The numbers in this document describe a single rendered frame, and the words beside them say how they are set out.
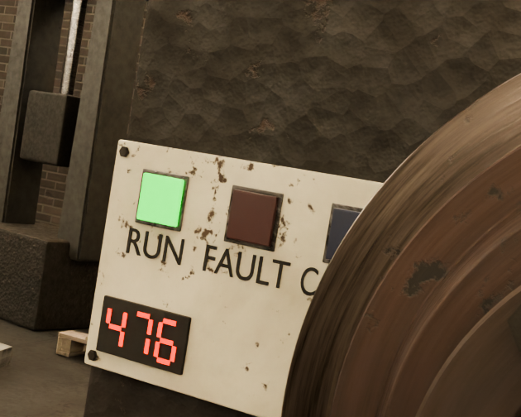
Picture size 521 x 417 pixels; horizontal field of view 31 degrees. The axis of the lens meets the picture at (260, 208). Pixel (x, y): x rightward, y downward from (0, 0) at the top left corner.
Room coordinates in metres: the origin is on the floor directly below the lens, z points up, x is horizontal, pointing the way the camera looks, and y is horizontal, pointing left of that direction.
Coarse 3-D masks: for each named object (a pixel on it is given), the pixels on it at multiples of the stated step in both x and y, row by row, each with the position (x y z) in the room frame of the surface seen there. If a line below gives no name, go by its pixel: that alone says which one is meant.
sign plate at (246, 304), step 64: (128, 192) 0.73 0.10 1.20; (192, 192) 0.70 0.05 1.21; (256, 192) 0.68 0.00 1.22; (320, 192) 0.66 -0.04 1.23; (128, 256) 0.72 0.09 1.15; (192, 256) 0.70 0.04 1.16; (256, 256) 0.67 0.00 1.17; (320, 256) 0.65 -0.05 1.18; (128, 320) 0.72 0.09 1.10; (192, 320) 0.69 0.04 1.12; (256, 320) 0.67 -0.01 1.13; (192, 384) 0.69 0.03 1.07; (256, 384) 0.67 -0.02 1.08
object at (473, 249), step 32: (512, 160) 0.45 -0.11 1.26; (480, 192) 0.45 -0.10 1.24; (512, 192) 0.45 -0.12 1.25; (448, 224) 0.46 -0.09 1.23; (480, 224) 0.45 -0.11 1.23; (512, 224) 0.43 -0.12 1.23; (416, 256) 0.47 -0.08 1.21; (448, 256) 0.46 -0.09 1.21; (480, 256) 0.43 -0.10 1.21; (512, 256) 0.42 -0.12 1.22; (384, 288) 0.47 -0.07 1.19; (416, 288) 0.46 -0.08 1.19; (448, 288) 0.44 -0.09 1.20; (480, 288) 0.43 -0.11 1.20; (512, 288) 0.42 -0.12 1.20; (384, 320) 0.47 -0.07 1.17; (416, 320) 0.46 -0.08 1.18; (448, 320) 0.44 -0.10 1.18; (352, 352) 0.48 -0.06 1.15; (384, 352) 0.47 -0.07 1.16; (416, 352) 0.44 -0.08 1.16; (448, 352) 0.43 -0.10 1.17; (352, 384) 0.48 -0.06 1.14; (384, 384) 0.47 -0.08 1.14; (416, 384) 0.44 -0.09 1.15; (352, 416) 0.47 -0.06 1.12; (384, 416) 0.45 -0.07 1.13
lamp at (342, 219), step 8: (336, 208) 0.64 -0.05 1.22; (336, 216) 0.64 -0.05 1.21; (344, 216) 0.64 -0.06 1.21; (352, 216) 0.64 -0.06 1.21; (336, 224) 0.64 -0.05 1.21; (344, 224) 0.64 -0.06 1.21; (336, 232) 0.64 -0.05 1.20; (344, 232) 0.64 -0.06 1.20; (328, 240) 0.64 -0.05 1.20; (336, 240) 0.64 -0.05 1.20; (328, 248) 0.64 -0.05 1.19; (336, 248) 0.64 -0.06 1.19; (328, 256) 0.64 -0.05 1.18
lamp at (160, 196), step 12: (144, 180) 0.72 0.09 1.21; (156, 180) 0.71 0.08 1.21; (168, 180) 0.71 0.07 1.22; (180, 180) 0.70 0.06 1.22; (144, 192) 0.72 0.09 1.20; (156, 192) 0.71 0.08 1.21; (168, 192) 0.71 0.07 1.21; (180, 192) 0.70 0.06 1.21; (144, 204) 0.72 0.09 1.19; (156, 204) 0.71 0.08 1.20; (168, 204) 0.71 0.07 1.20; (144, 216) 0.71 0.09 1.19; (156, 216) 0.71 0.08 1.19; (168, 216) 0.70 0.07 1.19
